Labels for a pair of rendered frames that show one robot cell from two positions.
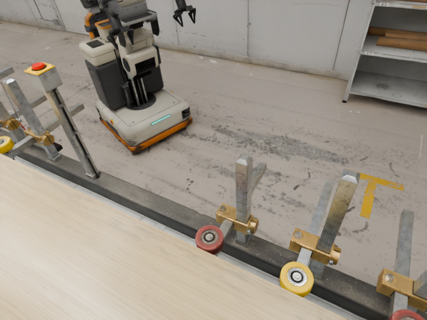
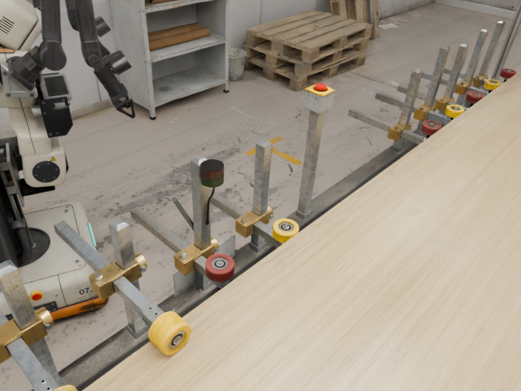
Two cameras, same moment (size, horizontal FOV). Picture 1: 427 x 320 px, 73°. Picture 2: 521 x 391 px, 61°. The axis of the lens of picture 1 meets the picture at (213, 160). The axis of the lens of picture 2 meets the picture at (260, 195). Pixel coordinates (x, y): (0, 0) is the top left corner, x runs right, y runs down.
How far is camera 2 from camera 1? 213 cm
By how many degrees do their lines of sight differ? 60
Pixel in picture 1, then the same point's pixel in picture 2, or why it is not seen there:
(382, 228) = not seen: hidden behind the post
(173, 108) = (81, 215)
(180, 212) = (367, 169)
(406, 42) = (170, 39)
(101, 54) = not seen: outside the picture
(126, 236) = (431, 152)
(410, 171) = (265, 127)
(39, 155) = (241, 264)
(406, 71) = (163, 70)
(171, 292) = (469, 140)
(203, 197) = not seen: hidden behind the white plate
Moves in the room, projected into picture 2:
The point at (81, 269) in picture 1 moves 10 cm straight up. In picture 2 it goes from (459, 169) to (467, 146)
